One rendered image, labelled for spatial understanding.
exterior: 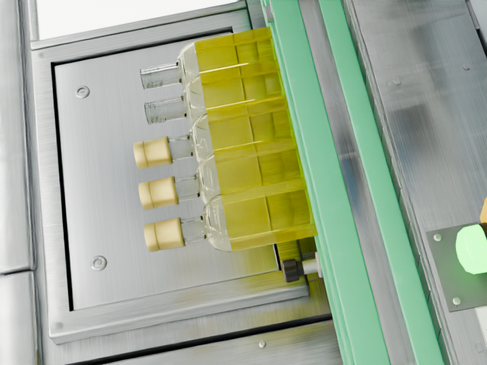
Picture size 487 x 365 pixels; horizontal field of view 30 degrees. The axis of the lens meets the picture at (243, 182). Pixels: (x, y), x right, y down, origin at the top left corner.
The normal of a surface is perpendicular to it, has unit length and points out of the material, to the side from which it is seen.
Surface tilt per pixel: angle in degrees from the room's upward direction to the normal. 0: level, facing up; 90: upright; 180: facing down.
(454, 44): 90
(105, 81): 90
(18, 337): 90
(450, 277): 90
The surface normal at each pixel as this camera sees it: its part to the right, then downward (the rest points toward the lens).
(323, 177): -0.10, -0.47
